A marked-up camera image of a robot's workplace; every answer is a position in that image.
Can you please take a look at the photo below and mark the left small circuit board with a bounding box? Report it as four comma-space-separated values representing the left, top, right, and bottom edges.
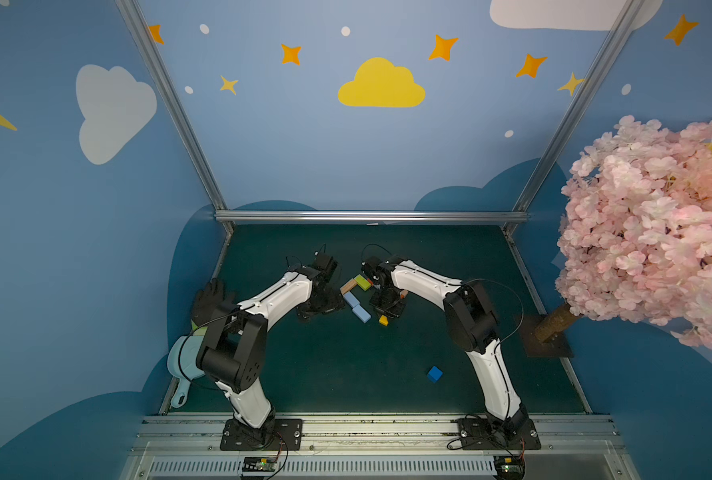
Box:
241, 457, 277, 474

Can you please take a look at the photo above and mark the aluminium frame back crossbar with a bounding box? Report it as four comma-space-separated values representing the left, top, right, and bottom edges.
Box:
215, 210, 528, 224

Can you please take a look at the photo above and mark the pink artificial blossom tree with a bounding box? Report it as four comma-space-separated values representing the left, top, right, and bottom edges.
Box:
556, 115, 712, 349

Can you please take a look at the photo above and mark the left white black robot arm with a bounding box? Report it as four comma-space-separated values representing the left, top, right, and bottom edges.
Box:
196, 252, 346, 448

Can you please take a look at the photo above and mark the aluminium frame rail front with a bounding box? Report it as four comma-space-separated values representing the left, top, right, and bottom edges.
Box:
120, 413, 640, 479

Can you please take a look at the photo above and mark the right small circuit board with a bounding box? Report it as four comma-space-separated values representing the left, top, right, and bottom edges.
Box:
494, 456, 526, 480

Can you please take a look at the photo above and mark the dark blue small block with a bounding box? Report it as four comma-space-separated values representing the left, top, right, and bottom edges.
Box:
427, 366, 443, 383

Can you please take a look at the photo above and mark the right aluminium frame post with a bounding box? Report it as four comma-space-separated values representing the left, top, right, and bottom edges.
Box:
503, 0, 646, 239

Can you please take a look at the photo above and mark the light blue plastic dustpan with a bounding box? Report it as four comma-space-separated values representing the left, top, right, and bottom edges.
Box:
167, 335, 204, 409

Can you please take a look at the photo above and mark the light blue block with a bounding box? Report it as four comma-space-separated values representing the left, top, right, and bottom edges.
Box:
343, 292, 360, 309
352, 305, 371, 323

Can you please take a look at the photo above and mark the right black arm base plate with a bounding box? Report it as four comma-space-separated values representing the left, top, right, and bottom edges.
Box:
455, 416, 542, 453

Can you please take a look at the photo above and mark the black green work glove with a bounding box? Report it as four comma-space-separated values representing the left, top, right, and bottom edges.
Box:
191, 278, 236, 330

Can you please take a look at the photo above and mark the aluminium frame post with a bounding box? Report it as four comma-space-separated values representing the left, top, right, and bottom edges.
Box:
503, 0, 646, 239
115, 0, 227, 216

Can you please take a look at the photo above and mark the left aluminium frame post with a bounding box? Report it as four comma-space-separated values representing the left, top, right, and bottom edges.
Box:
115, 0, 227, 216

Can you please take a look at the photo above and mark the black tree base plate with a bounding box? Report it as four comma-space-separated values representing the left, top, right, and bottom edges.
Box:
518, 315, 575, 358

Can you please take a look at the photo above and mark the lime green block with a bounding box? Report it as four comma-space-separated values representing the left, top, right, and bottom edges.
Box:
354, 275, 372, 291

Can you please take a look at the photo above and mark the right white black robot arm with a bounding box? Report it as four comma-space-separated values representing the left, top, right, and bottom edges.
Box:
361, 256, 529, 440

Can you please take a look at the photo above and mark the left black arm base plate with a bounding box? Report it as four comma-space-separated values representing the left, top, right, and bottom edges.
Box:
219, 418, 303, 451

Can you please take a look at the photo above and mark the small circuit board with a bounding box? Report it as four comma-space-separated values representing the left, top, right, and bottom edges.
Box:
241, 457, 277, 474
494, 456, 526, 480

